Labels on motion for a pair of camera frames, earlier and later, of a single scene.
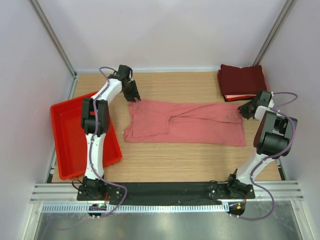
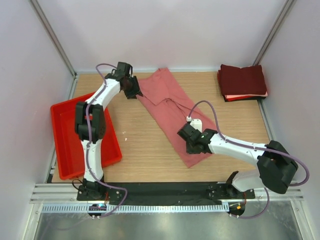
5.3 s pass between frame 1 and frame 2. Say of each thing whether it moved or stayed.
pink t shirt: moved
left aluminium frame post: stayed
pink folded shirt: stayed
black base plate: stayed
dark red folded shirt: stayed
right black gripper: moved
